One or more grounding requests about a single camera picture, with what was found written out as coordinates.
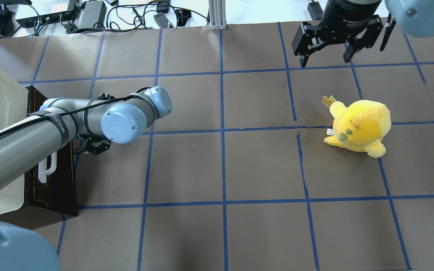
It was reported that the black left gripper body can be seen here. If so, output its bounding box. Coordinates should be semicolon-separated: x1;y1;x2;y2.
79;134;111;146

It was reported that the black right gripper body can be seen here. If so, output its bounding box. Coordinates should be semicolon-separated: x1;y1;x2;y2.
319;0;381;38

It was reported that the dark wooden drawer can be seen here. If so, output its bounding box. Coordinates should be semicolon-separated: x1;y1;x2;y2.
0;85;78;230

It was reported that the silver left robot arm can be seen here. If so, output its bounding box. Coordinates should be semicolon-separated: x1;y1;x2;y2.
0;86;173;190

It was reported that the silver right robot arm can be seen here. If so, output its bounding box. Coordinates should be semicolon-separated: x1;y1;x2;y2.
292;0;434;67

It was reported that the yellow plush dinosaur toy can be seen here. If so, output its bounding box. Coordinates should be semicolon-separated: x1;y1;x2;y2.
321;96;391;158

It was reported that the grey power brick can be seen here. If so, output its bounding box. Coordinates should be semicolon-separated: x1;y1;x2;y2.
77;0;107;29

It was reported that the aluminium frame post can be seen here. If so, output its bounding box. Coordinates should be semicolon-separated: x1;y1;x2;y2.
208;0;227;30

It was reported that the black network switch box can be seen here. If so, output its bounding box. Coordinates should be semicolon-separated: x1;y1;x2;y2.
14;0;79;29

